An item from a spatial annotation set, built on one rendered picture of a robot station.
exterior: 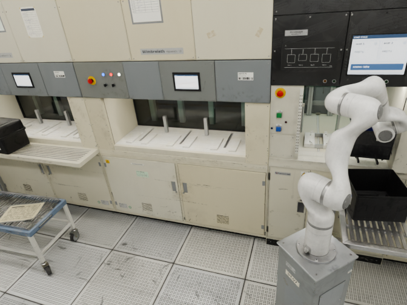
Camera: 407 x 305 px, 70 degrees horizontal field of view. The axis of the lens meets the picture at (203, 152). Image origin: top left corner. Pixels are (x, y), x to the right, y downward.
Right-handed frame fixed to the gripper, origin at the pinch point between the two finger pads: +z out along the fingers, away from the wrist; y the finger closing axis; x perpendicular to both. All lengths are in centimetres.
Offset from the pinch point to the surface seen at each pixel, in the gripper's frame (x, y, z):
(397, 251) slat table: -49, 10, -60
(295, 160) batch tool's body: -38, -42, 2
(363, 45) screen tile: 37.6, -12.5, 1.4
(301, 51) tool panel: 35, -45, 1
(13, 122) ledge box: -22, -289, -10
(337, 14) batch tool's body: 54, -28, 1
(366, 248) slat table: -50, -3, -60
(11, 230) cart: -81, -245, -76
